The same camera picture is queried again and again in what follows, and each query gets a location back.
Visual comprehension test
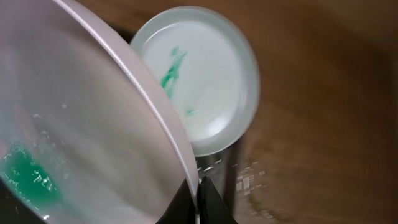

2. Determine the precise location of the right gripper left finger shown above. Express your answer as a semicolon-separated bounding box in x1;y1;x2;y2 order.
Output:
156;180;196;224

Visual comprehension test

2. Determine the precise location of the white plate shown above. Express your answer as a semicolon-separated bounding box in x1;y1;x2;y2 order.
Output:
131;6;261;157
1;1;198;223

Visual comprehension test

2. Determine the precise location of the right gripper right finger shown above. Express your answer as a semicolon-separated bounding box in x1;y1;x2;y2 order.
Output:
197;177;238;224

